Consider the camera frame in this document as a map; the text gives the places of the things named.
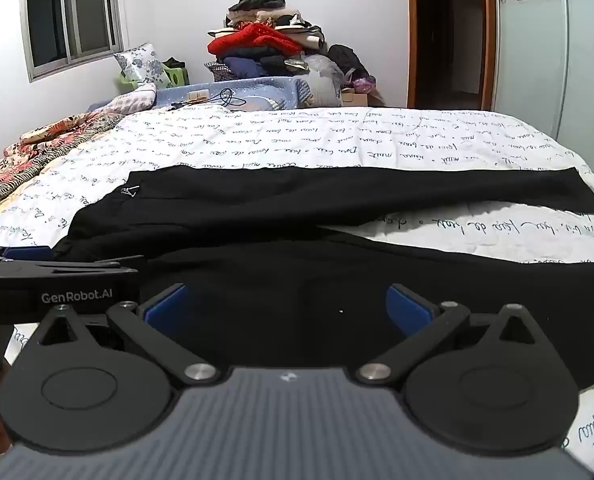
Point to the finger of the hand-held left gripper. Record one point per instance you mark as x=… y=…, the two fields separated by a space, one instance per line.
x=27 y=252
x=107 y=262

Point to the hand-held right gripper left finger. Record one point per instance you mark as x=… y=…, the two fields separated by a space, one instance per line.
x=164 y=310

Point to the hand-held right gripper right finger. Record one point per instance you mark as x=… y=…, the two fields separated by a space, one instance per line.
x=407 y=307

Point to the black pants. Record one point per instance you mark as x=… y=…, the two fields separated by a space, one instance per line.
x=302 y=260

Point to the red floral blanket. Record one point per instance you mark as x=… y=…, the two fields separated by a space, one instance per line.
x=52 y=135

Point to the pink checked blanket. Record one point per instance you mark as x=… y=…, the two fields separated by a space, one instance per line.
x=127 y=100

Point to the white script-printed bedspread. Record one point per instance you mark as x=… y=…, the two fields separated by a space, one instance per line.
x=327 y=135

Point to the small beige device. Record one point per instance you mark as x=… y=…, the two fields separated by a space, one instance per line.
x=199 y=95

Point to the green plastic basket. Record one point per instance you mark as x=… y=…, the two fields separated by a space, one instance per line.
x=178 y=77

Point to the grey floral pillow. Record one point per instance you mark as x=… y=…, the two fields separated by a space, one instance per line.
x=139 y=65

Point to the cardboard box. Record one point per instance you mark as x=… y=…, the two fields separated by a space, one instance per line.
x=354 y=97

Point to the purple cloth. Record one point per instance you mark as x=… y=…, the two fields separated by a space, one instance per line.
x=364 y=83

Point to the blue quilted mat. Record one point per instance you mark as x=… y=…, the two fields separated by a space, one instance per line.
x=262 y=91

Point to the clear plastic bag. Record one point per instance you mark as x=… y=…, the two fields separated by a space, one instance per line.
x=324 y=82

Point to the sliding glass window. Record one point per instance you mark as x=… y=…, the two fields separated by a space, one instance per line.
x=67 y=15

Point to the pile of clothes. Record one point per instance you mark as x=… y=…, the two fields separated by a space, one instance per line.
x=257 y=40

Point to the frosted flowered glass wardrobe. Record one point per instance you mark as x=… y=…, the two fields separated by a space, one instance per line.
x=532 y=60

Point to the wooden shelf unit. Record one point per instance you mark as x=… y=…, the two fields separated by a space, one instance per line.
x=488 y=35

